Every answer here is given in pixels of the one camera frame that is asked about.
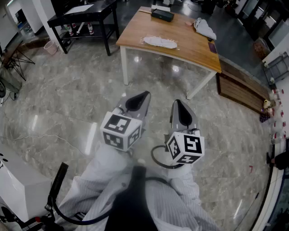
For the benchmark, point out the black desk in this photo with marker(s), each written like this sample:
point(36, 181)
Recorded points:
point(94, 15)

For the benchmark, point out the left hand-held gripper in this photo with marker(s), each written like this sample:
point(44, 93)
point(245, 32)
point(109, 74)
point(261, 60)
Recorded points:
point(119, 128)

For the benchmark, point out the white slippers pair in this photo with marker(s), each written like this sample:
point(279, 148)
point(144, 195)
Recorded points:
point(160, 42)

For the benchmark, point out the person's black shirt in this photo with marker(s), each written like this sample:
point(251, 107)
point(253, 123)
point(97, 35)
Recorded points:
point(133, 203)

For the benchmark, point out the small toy figures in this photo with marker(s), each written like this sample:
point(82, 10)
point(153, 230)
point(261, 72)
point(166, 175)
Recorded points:
point(266, 110)

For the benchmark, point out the person's right forearm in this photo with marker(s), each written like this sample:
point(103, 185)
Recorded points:
point(183, 180)

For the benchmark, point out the black rectangular box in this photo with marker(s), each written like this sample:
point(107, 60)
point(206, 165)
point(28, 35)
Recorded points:
point(162, 15)

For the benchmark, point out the person's white striped coat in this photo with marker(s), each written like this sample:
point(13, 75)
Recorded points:
point(171, 203)

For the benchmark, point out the pink waste bin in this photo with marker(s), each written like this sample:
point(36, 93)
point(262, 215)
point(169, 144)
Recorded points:
point(50, 47)

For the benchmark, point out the wooden table with white legs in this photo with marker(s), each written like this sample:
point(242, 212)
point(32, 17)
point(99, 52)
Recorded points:
point(162, 27)

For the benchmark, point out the row of clear bottles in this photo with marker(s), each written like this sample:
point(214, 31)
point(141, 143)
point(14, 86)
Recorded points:
point(278, 117)

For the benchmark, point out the white paper sheet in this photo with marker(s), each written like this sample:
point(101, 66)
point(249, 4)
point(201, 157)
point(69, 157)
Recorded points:
point(79, 9)

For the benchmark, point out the person's left forearm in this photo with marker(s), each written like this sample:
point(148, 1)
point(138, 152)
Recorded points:
point(106, 162)

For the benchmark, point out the white cabinet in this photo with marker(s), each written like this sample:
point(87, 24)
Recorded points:
point(15, 180)

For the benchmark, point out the grey striped cloth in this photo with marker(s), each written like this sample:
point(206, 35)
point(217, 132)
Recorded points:
point(204, 28)

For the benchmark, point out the pink round disc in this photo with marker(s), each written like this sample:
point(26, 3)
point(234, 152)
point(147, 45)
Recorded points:
point(188, 23)

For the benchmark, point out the wooden slatted bench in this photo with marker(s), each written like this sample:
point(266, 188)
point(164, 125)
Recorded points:
point(239, 88)

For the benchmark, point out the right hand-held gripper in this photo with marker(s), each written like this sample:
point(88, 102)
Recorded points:
point(185, 146)

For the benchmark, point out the clear bottle with red label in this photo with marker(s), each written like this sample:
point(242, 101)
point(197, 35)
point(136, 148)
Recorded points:
point(90, 29)
point(70, 30)

